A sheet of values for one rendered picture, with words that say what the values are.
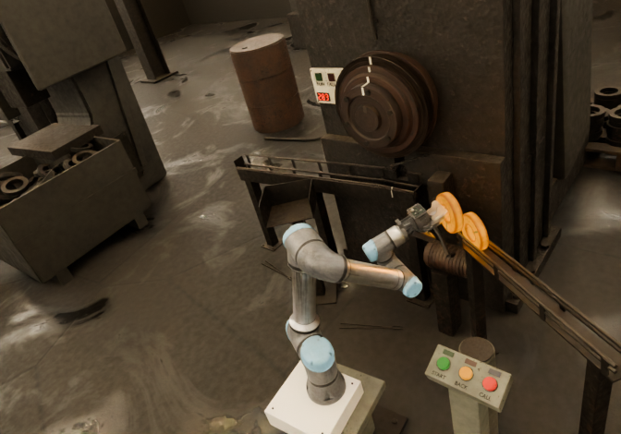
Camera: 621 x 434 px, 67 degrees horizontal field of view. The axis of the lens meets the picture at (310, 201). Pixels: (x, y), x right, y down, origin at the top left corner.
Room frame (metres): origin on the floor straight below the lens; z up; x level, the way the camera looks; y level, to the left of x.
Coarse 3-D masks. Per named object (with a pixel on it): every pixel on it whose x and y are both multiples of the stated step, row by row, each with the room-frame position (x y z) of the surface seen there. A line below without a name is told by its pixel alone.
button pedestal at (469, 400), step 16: (432, 368) 0.97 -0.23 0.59; (448, 368) 0.95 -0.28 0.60; (480, 368) 0.91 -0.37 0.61; (496, 368) 0.89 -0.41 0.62; (448, 384) 0.91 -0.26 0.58; (464, 384) 0.89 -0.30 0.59; (480, 384) 0.87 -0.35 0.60; (464, 400) 0.89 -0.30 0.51; (480, 400) 0.84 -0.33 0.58; (496, 400) 0.81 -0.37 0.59; (464, 416) 0.89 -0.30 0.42; (480, 416) 0.86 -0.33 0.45; (464, 432) 0.90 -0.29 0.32; (480, 432) 0.86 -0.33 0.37
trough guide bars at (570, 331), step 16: (464, 240) 1.45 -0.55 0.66; (480, 256) 1.33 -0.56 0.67; (496, 272) 1.22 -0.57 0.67; (528, 272) 1.15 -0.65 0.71; (544, 288) 1.07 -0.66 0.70; (544, 304) 0.99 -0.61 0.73; (560, 304) 0.99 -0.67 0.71; (560, 320) 0.91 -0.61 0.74; (592, 320) 0.87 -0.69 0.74; (576, 336) 0.85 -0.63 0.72; (608, 336) 0.81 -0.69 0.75; (592, 352) 0.79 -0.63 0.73; (608, 368) 0.73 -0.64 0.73
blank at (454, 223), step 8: (448, 192) 1.44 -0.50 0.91; (440, 200) 1.46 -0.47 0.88; (448, 200) 1.40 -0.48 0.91; (456, 200) 1.39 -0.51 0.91; (448, 208) 1.39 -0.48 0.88; (456, 208) 1.37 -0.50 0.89; (448, 216) 1.44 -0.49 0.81; (456, 216) 1.35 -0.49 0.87; (448, 224) 1.40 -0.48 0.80; (456, 224) 1.35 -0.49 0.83; (456, 232) 1.36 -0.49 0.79
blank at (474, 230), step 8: (464, 216) 1.47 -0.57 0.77; (472, 216) 1.43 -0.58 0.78; (464, 224) 1.47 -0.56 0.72; (472, 224) 1.41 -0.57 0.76; (480, 224) 1.39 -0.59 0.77; (464, 232) 1.48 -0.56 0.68; (472, 232) 1.46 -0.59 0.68; (480, 232) 1.37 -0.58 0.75; (472, 240) 1.42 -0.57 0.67; (480, 240) 1.36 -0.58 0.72; (488, 240) 1.36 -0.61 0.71; (480, 248) 1.37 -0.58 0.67
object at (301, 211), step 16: (272, 192) 2.23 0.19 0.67; (288, 192) 2.21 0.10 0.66; (304, 192) 2.20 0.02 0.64; (272, 208) 2.22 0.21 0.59; (288, 208) 2.16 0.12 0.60; (304, 208) 2.10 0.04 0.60; (272, 224) 2.05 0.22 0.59; (320, 288) 2.08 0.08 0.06; (336, 288) 2.10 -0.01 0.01; (320, 304) 2.01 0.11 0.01
